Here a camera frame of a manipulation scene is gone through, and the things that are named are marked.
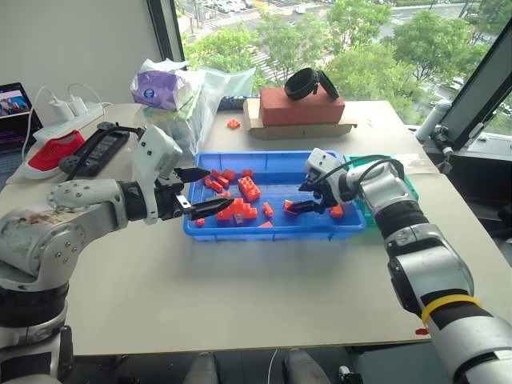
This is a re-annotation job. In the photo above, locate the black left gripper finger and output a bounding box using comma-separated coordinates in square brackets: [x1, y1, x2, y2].
[174, 166, 211, 185]
[186, 198, 234, 222]

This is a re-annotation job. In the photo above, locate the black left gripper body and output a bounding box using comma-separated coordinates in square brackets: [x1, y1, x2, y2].
[154, 170, 190, 222]

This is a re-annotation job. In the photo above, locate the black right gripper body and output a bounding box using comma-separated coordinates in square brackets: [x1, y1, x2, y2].
[312, 174, 345, 214]

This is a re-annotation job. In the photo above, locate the blue plastic bin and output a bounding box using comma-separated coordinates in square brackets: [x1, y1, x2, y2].
[182, 150, 367, 243]

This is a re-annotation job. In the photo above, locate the green plastic bin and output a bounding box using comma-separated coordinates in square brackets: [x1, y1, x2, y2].
[343, 153, 421, 231]

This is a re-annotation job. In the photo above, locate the orange stepped brick stack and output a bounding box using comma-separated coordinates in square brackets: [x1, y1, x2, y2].
[215, 197, 259, 222]

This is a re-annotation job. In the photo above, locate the large orange toy brick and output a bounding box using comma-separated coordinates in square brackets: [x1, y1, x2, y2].
[238, 175, 262, 202]

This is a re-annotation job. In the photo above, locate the flat cardboard box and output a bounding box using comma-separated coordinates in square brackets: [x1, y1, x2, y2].
[242, 98, 358, 142]

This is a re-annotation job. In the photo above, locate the clear plastic bag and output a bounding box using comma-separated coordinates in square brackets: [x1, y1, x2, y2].
[159, 66, 258, 156]

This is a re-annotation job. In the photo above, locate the red clay brick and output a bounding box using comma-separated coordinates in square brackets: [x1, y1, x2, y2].
[259, 87, 346, 126]

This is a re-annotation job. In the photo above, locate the small clear plastic sleeve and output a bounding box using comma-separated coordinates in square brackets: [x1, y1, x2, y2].
[393, 155, 436, 175]

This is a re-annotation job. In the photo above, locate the purple tissue pack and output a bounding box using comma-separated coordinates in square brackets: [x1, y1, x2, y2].
[130, 58, 194, 113]

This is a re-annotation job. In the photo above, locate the black round container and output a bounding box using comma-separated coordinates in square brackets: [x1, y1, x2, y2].
[284, 68, 320, 102]

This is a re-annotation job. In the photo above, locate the red canvas shoe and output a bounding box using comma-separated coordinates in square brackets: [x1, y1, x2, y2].
[21, 129, 87, 180]

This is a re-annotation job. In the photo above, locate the white power strip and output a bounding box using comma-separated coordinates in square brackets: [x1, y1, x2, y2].
[31, 101, 106, 142]

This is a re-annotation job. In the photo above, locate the white charger plug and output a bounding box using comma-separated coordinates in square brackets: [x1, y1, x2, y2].
[48, 99, 70, 119]
[68, 94, 88, 115]

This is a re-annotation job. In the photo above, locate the dark rounded shape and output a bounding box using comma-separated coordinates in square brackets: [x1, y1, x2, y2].
[281, 347, 318, 384]

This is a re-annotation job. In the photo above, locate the laptop with lit screen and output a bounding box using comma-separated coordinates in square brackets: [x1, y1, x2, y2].
[0, 82, 45, 156]

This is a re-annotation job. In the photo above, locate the black tilted monitor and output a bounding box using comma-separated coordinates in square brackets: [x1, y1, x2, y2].
[438, 18, 512, 150]

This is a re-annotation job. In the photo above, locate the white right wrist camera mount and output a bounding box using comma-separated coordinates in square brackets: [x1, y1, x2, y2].
[305, 147, 346, 189]

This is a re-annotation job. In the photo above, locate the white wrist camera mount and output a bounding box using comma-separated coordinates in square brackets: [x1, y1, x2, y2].
[305, 147, 346, 189]
[131, 124, 184, 226]

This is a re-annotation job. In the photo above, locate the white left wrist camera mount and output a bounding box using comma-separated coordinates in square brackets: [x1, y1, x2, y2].
[131, 124, 184, 226]

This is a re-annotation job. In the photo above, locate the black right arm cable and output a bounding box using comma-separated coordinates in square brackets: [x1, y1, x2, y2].
[338, 154, 404, 179]

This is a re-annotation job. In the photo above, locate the thin white cable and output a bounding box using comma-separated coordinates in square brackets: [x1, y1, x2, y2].
[267, 349, 280, 384]

